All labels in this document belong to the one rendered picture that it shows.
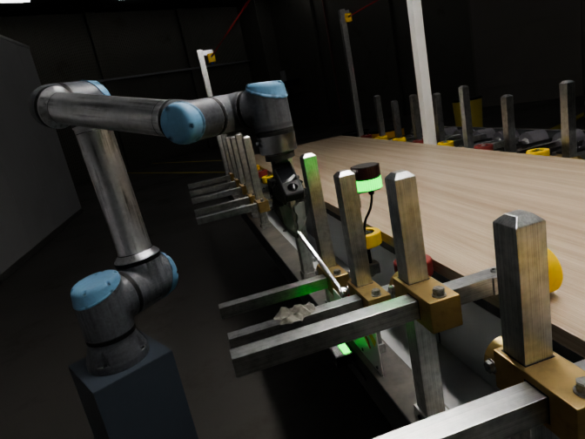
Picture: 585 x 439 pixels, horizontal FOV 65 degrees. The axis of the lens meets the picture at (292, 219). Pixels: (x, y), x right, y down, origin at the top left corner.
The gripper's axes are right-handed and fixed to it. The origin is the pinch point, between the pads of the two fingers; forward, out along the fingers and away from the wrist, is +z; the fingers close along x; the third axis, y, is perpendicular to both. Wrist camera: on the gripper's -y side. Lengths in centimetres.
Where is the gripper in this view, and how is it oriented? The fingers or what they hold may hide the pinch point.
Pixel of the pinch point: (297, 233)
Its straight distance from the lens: 113.5
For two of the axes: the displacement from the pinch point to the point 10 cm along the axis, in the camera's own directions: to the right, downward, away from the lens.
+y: -2.5, -2.1, 9.5
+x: -9.5, 2.5, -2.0
